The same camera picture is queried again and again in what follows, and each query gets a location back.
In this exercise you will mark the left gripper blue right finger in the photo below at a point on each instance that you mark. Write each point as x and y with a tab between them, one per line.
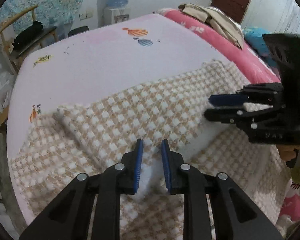
165	162

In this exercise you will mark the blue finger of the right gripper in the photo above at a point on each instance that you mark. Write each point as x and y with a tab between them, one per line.
220	100
226	115

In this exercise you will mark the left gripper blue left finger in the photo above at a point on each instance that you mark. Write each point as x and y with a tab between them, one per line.
137	164

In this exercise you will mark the beige white houndstooth knit coat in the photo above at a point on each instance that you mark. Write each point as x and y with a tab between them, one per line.
90	138

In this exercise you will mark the beige clothes pile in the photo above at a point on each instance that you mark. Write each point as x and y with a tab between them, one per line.
218	20

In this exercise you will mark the black clothes on chair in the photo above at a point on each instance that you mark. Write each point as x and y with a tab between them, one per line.
27	35

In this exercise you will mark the right hand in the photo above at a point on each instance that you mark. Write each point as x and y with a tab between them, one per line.
287	152

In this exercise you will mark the red floral blanket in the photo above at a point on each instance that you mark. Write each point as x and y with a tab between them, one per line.
246	60

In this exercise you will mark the teal blue garment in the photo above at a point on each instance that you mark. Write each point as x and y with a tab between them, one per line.
254	37

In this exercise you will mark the white fluffy sleeve right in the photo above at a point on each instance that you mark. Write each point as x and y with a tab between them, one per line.
289	216

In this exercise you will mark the white water dispenser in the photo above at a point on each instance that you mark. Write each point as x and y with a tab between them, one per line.
115	15

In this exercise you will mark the small wooden stool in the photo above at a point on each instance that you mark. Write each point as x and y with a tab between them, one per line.
4	116

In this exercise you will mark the white plastic bags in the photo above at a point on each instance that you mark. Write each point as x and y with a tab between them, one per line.
7	81

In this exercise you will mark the wooden chair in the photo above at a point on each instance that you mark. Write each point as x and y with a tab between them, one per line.
15	58

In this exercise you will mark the wall power socket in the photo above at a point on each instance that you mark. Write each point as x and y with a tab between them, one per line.
85	15

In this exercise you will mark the teal floral wall cloth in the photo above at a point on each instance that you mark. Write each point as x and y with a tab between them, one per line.
45	2

